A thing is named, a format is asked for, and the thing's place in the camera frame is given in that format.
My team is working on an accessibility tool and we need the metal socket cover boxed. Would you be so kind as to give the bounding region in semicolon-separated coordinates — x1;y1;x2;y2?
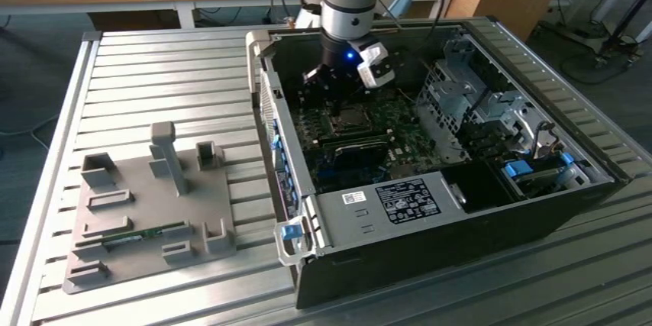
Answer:
326;103;378;134

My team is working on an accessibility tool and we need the silver drive cage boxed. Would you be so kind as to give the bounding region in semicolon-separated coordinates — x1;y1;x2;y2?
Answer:
412;34;529;140

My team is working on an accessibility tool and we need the green motherboard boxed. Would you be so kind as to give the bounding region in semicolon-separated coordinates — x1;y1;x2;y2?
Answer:
292;87;444;194

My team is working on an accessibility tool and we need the black blue graphics card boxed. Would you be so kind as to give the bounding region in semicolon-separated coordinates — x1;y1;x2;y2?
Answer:
325;141;390;180

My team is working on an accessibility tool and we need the brown under-desk cabinet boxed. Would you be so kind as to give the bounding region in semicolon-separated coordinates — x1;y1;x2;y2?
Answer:
85;9;180;31

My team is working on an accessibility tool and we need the silver power supply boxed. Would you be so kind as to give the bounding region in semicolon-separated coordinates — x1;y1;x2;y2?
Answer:
302;171;468;257

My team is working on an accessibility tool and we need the blue disk carrier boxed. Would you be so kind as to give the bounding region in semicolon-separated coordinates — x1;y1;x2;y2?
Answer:
501;160;534;180

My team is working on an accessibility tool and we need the wheeled equipment stand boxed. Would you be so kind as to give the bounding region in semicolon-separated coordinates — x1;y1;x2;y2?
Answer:
533;0;652;66

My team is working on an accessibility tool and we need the grey parts rack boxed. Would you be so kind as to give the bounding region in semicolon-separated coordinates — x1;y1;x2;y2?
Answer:
60;121;240;295

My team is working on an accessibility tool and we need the black PC case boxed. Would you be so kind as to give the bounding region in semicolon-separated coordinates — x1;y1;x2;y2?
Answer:
244;15;652;310

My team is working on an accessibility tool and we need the black side camera box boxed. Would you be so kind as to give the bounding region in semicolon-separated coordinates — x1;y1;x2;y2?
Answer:
301;67;333;86

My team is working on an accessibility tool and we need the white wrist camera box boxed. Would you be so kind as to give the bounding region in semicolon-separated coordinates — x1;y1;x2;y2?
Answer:
354;44;397;89

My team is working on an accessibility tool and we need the black cable bundle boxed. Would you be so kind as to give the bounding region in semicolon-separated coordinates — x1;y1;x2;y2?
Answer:
526;120;564;161

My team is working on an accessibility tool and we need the black floor cable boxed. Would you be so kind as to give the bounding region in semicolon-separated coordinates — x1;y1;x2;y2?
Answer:
558;45;636;86

